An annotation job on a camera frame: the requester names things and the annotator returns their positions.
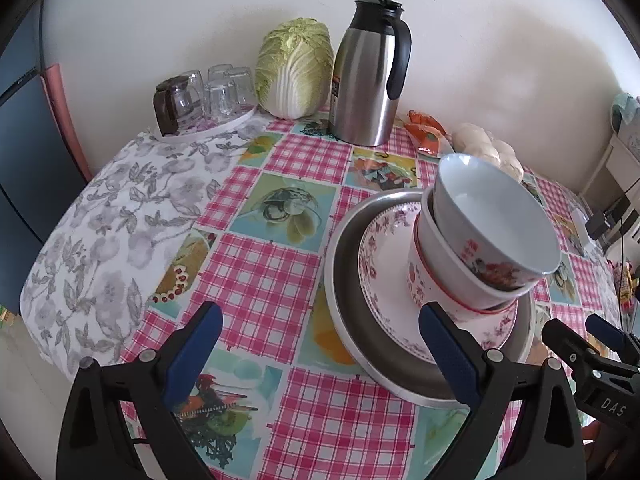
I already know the small white bowl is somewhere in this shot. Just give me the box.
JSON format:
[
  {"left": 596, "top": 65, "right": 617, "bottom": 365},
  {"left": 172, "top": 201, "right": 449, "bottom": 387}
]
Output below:
[{"left": 432, "top": 153, "right": 561, "bottom": 290}]

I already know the colourful snack package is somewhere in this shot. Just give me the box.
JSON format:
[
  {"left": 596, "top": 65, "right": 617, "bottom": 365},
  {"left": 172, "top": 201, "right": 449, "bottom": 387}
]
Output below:
[{"left": 613, "top": 261, "right": 639, "bottom": 311}]

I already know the large metal basin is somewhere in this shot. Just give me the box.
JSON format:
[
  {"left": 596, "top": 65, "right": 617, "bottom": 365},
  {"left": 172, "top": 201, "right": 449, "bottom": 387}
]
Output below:
[{"left": 323, "top": 188, "right": 537, "bottom": 410}]

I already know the white power strip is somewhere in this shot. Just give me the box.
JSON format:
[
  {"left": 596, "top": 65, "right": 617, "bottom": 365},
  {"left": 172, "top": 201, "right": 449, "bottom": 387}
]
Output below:
[{"left": 572, "top": 207, "right": 596, "bottom": 255}]

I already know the black power adapter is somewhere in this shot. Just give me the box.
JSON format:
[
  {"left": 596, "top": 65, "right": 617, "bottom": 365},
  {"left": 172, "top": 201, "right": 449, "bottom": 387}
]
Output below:
[{"left": 585, "top": 210, "right": 612, "bottom": 240}]

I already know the white bowl red rim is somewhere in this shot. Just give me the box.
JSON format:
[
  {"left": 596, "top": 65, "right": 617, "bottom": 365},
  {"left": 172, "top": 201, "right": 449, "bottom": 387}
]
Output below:
[{"left": 412, "top": 186, "right": 535, "bottom": 314}]

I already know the grey floral tablecloth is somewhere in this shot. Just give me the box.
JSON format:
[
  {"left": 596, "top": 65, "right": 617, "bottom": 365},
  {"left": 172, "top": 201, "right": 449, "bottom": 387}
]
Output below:
[{"left": 20, "top": 112, "right": 271, "bottom": 379}]

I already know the pink floral plate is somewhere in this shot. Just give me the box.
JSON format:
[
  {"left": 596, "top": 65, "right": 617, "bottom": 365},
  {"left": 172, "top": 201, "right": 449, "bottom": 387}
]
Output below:
[{"left": 357, "top": 202, "right": 518, "bottom": 364}]

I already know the white side shelf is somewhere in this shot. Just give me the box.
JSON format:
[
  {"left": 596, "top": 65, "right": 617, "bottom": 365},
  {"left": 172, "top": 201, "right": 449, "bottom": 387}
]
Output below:
[{"left": 579, "top": 91, "right": 640, "bottom": 261}]

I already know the pink checkered picture tablecloth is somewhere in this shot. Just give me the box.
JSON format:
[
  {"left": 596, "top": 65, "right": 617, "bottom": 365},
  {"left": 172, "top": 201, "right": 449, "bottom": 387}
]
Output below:
[{"left": 114, "top": 109, "right": 624, "bottom": 480}]

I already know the bag of steamed buns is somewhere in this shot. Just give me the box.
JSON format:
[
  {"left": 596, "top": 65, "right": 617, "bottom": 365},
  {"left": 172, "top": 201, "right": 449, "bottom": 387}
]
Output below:
[{"left": 451, "top": 122, "right": 524, "bottom": 183}]

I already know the orange snack packet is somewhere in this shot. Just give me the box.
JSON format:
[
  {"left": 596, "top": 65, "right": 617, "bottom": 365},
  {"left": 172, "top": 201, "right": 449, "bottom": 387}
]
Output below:
[{"left": 404, "top": 110, "right": 454, "bottom": 159}]

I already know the dark blue refrigerator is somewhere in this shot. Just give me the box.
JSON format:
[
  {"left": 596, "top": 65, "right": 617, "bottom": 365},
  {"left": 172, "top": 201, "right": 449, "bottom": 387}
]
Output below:
[{"left": 0, "top": 0, "right": 87, "bottom": 314}]

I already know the stainless steel thermos jug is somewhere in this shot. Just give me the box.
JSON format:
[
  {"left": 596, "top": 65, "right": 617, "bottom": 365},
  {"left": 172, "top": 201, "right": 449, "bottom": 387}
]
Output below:
[{"left": 328, "top": 0, "right": 412, "bottom": 148}]

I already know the white floral tray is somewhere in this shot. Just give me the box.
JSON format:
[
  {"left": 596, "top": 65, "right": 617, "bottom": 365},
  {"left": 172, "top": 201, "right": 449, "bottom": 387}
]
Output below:
[{"left": 152, "top": 105, "right": 257, "bottom": 143}]

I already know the brown glass teapot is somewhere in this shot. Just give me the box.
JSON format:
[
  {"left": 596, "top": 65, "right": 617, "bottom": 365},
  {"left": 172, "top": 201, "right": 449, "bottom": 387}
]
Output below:
[{"left": 152, "top": 75, "right": 203, "bottom": 136}]

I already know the clear drinking glass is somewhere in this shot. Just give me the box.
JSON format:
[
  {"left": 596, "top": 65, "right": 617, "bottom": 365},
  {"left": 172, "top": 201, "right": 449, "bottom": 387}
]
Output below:
[
  {"left": 207, "top": 63, "right": 233, "bottom": 81},
  {"left": 227, "top": 67, "right": 256, "bottom": 106},
  {"left": 204, "top": 77, "right": 239, "bottom": 122},
  {"left": 182, "top": 70, "right": 204, "bottom": 110}
]

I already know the pink foam strip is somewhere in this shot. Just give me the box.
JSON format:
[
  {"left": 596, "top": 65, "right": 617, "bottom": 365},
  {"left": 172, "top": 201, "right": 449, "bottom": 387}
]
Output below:
[{"left": 43, "top": 63, "right": 93, "bottom": 181}]

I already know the napa cabbage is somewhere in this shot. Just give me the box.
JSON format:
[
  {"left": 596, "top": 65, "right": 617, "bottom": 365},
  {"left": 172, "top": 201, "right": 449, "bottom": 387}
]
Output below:
[{"left": 255, "top": 18, "right": 333, "bottom": 120}]

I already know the black cable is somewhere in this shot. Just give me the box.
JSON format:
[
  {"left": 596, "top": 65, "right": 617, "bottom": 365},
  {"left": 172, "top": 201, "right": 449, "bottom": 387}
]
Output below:
[{"left": 617, "top": 219, "right": 632, "bottom": 331}]

